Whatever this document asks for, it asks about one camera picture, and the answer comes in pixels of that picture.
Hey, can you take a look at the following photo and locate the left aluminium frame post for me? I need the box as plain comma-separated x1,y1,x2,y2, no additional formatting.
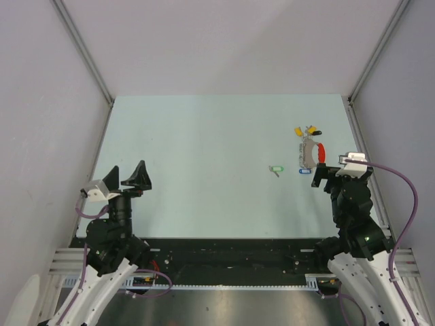
50,0,114,107

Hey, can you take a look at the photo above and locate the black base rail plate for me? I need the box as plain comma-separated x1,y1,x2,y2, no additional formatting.
69,237,341,285

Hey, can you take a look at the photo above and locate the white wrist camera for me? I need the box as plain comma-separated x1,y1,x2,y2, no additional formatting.
336,152,367,178
80,180,120,202

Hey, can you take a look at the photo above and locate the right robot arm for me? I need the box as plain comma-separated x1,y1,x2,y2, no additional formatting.
311,153,428,325

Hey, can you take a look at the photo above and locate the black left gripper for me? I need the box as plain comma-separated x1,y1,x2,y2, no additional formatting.
104,160,151,238

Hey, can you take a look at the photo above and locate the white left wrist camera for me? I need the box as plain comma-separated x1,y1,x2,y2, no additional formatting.
80,180,120,202

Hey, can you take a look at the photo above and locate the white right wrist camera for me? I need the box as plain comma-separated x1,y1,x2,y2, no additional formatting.
336,152,367,178

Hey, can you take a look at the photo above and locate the right aluminium frame post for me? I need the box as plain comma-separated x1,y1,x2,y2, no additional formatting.
347,0,413,104

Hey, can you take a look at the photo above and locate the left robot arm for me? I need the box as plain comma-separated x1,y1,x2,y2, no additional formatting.
43,161,152,325

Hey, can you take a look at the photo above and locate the white slotted cable duct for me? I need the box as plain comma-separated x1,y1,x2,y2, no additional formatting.
120,276,338,291

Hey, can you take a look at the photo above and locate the aluminium frame post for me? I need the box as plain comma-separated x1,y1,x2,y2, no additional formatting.
50,0,114,107
347,0,413,104

